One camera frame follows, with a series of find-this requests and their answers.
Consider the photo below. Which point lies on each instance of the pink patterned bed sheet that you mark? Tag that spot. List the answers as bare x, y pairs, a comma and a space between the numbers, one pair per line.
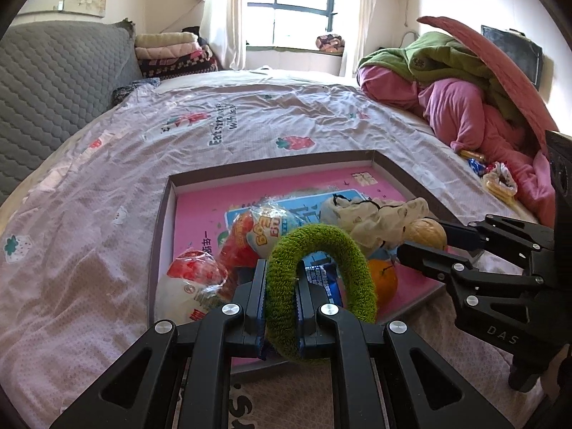
75, 255

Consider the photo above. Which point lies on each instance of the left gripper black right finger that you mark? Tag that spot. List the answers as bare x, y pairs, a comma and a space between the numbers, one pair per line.
386, 375

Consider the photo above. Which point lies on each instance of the red white snack ball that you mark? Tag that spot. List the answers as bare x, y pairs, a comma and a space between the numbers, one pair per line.
195, 283

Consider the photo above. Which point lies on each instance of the white curtain right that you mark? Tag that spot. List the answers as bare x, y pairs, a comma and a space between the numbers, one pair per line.
355, 17

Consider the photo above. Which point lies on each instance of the white curtain left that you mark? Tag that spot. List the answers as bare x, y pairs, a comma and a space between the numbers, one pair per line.
223, 25

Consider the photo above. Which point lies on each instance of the stack of folded blankets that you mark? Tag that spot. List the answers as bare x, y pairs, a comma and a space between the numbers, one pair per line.
173, 54

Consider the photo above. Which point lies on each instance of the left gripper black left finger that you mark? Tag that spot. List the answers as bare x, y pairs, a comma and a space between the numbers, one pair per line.
176, 375

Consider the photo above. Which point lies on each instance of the white curtain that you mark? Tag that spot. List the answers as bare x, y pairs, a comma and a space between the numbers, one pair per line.
355, 17
223, 25

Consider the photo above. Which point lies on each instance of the grey quilted headboard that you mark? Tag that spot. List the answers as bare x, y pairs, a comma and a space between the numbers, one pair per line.
56, 77

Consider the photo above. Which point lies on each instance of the pink crumpled quilt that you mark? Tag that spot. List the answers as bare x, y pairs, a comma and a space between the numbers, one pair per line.
460, 116

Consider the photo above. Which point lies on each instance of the cream drawstring cloth bag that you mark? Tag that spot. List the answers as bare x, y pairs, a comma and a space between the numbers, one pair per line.
372, 223

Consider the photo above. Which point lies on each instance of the pink blue picture book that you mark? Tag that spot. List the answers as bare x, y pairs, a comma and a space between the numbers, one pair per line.
200, 215

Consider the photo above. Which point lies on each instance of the green blanket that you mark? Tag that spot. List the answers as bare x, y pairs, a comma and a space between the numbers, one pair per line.
435, 56

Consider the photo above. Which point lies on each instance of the beige round onion-like ball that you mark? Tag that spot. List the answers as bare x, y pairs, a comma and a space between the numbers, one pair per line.
427, 232

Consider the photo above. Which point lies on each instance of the pile of snack packets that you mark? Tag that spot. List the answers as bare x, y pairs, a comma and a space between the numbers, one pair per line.
496, 178

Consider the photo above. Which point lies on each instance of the window with dark frame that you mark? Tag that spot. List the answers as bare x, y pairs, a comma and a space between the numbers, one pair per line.
288, 24

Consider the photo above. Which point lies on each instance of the floral cloth on windowsill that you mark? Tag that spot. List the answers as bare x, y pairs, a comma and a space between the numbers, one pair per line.
330, 43

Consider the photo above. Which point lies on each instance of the grey box lid tray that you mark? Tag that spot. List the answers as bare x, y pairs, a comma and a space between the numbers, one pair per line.
419, 186

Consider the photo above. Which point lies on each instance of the blue tissue packet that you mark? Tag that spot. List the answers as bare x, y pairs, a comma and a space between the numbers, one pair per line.
321, 270

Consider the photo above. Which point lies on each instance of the large orange mandarin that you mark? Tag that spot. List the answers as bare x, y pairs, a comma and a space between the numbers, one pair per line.
385, 280

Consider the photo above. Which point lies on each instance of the dark framed screen on wall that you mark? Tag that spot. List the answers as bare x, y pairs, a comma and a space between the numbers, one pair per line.
525, 54

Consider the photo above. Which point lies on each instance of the blue white snack ball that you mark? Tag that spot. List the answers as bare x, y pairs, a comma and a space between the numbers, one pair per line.
270, 223

